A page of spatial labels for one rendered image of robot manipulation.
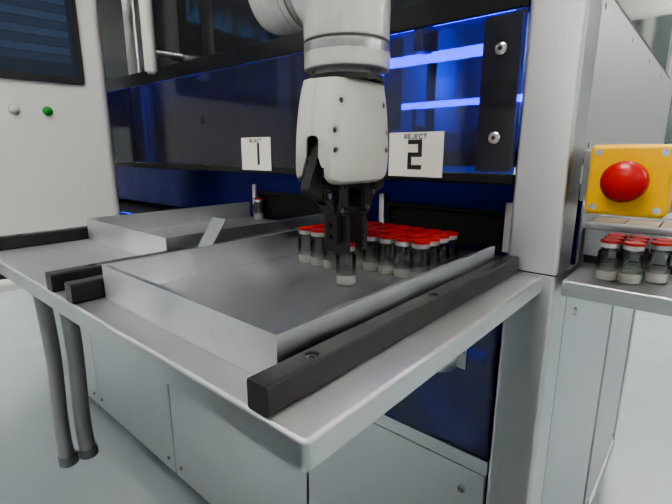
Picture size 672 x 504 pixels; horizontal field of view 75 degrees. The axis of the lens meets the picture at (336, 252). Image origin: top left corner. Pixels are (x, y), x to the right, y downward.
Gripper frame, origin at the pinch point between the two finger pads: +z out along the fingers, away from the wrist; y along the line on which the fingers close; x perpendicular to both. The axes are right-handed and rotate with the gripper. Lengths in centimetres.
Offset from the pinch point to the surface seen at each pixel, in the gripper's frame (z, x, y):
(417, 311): 4.3, 12.6, 6.1
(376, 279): 5.9, 1.6, -3.5
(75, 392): 55, -93, 1
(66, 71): -26, -82, -3
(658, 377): 94, 21, -203
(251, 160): -6.7, -37.9, -17.7
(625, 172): -6.4, 22.6, -14.5
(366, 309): 3.4, 10.6, 10.2
